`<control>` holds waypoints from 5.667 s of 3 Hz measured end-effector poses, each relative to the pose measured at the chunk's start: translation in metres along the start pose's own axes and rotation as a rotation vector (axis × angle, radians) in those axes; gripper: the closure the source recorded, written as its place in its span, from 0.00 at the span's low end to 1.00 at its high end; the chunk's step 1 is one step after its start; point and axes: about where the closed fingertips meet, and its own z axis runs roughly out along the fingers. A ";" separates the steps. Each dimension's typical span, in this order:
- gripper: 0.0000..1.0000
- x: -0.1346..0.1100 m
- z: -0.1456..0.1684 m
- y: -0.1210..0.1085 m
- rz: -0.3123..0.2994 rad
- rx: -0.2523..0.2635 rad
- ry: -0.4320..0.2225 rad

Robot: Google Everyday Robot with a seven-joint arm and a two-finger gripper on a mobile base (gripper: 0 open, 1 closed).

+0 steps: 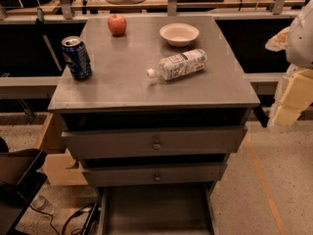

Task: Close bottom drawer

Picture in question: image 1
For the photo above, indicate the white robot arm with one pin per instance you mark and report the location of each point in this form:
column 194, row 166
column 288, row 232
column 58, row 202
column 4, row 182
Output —
column 296, row 39

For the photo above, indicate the grey middle drawer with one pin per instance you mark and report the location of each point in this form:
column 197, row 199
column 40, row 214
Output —
column 109, row 176

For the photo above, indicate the grey bottom drawer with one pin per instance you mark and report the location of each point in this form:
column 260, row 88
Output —
column 172, row 209

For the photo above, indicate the white bowl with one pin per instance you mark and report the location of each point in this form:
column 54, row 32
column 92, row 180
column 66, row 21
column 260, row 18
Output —
column 179, row 34

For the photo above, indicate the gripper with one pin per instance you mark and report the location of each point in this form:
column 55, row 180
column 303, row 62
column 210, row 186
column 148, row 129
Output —
column 301, row 43

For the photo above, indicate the clear plastic cup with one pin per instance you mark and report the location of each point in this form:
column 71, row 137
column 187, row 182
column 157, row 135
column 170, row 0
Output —
column 42, row 204

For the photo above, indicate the blue soda can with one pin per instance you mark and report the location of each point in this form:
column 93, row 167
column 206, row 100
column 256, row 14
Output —
column 76, row 57

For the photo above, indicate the red apple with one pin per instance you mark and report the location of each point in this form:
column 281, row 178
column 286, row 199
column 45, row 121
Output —
column 117, row 24

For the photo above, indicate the grey drawer cabinet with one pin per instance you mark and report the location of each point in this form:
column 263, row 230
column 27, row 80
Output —
column 119, row 94

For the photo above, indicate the black bin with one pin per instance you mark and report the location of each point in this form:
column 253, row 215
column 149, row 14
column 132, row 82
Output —
column 20, row 181

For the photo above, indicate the clear plastic water bottle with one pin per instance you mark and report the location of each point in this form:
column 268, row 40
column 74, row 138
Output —
column 179, row 65

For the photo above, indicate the wooden box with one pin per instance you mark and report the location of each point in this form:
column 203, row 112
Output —
column 60, row 167

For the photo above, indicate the grey top drawer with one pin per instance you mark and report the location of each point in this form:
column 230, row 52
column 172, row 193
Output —
column 132, row 143

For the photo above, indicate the grey drawer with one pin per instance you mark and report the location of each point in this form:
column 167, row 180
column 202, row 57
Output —
column 132, row 143
column 172, row 209
column 109, row 176

